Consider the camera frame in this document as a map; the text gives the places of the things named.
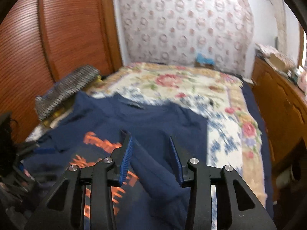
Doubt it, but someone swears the navy blue printed t-shirt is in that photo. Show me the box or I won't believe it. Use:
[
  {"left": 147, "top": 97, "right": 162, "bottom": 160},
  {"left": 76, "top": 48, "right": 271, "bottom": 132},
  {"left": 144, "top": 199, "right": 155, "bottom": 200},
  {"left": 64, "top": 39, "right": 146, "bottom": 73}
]
[{"left": 23, "top": 92, "right": 207, "bottom": 229}]

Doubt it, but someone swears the floral bed blanket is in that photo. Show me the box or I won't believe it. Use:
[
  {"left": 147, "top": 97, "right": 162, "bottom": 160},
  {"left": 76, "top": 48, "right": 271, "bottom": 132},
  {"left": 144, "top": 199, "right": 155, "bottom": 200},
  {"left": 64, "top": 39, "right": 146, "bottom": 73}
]
[{"left": 26, "top": 61, "right": 268, "bottom": 206}]

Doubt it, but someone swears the dark circle patterned folded cloth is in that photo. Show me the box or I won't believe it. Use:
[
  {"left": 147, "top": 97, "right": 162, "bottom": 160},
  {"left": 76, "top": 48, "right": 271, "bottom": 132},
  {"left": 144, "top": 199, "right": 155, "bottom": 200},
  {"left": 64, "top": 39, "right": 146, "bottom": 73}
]
[{"left": 35, "top": 64, "right": 100, "bottom": 122}]

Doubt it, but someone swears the blue object behind bed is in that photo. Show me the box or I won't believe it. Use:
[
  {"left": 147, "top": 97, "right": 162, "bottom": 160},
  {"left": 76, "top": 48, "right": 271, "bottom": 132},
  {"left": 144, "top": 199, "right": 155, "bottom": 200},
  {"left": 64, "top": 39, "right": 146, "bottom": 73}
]
[{"left": 195, "top": 53, "right": 215, "bottom": 70}]

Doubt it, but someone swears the wooden sideboard cabinet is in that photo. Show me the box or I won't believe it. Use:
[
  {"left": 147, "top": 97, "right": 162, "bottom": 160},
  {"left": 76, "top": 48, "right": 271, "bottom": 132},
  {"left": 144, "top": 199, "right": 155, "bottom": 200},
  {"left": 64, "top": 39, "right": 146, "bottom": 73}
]
[{"left": 250, "top": 56, "right": 307, "bottom": 170}]

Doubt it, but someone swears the pink circle patterned curtain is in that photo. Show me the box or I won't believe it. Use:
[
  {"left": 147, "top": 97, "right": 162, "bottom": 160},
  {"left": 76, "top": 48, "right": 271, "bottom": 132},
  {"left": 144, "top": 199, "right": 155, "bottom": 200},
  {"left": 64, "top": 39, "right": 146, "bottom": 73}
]
[{"left": 119, "top": 0, "right": 254, "bottom": 75}]

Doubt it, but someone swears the cardboard box on sideboard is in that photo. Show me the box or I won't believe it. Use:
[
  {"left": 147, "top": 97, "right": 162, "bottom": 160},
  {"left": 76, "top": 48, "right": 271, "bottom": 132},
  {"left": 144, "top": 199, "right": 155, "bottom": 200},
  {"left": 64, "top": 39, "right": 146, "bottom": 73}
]
[{"left": 268, "top": 53, "right": 296, "bottom": 73}]

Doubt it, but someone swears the red wooden louvered wardrobe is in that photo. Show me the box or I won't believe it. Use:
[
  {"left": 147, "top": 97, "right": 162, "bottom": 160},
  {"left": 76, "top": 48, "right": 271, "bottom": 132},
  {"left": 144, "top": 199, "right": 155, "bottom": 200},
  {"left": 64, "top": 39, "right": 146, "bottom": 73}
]
[{"left": 1, "top": 0, "right": 123, "bottom": 142}]

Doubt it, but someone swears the beige tied side curtain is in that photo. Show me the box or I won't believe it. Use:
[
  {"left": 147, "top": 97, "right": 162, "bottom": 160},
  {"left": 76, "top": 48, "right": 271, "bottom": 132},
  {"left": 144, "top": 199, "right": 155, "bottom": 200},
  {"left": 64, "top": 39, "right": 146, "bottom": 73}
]
[{"left": 271, "top": 0, "right": 287, "bottom": 55}]

